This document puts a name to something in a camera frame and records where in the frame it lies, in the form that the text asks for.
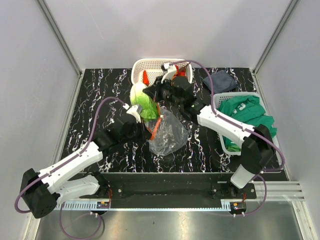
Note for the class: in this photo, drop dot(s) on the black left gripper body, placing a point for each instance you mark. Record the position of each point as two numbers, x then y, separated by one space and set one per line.
136 135

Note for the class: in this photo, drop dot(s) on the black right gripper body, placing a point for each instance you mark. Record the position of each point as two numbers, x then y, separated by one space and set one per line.
165 91

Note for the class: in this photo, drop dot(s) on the red fake strawberries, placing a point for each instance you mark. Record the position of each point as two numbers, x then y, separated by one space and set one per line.
180 71

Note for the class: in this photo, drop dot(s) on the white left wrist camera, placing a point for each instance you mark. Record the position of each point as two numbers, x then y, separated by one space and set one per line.
134 110

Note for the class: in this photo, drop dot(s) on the red fake chili pepper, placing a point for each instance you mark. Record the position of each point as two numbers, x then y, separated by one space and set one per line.
145 78

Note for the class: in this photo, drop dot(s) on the clear zip top bag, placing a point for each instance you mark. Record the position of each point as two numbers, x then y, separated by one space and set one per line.
168 134

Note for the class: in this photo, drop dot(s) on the white laundry basket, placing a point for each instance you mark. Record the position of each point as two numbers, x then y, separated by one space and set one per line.
218 98

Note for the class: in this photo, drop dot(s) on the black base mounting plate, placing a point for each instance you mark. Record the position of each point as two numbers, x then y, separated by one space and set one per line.
173 191

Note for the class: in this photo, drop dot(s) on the dark blue folded cloth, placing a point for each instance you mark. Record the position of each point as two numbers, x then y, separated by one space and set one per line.
221 82

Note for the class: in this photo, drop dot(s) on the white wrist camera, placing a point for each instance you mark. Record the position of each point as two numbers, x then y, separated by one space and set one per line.
169 70
134 110

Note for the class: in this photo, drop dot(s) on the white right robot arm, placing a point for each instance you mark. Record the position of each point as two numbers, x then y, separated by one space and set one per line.
255 143

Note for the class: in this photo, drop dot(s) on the black marble pattern mat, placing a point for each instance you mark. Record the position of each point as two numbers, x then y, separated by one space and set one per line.
98 104

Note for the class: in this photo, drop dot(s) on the green fake lettuce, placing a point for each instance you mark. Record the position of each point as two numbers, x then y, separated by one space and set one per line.
149 109

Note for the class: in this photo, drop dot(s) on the white perforated plastic basket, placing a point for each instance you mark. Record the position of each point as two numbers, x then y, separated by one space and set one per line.
153 67

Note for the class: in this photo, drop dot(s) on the green garment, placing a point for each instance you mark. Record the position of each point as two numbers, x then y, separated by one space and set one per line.
247 109

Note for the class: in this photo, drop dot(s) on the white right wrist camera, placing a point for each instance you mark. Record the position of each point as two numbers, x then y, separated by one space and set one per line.
169 70

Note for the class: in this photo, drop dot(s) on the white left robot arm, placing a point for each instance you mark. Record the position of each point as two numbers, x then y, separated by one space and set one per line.
41 191

